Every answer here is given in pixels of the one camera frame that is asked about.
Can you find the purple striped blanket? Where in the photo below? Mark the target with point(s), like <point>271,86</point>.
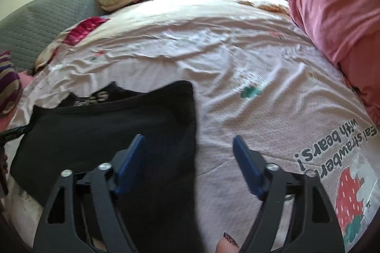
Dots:
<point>9,83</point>

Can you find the grey quilted headboard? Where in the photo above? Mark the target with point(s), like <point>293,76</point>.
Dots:
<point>38,24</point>

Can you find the red patterned cloth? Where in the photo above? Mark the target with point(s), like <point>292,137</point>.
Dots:
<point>81,30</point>

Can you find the person's right hand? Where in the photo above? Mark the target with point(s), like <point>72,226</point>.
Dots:
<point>227,244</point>

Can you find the black sweater with orange cuffs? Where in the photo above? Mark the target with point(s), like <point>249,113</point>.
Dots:
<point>89,128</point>

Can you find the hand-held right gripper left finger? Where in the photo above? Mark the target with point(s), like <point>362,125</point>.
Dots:
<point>132,164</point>

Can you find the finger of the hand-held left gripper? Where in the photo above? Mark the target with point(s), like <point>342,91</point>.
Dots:
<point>16,133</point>

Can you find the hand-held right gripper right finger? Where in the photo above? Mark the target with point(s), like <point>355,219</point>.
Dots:
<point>247,167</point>

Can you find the pink quilt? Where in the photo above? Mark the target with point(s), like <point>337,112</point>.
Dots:
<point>25,78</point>

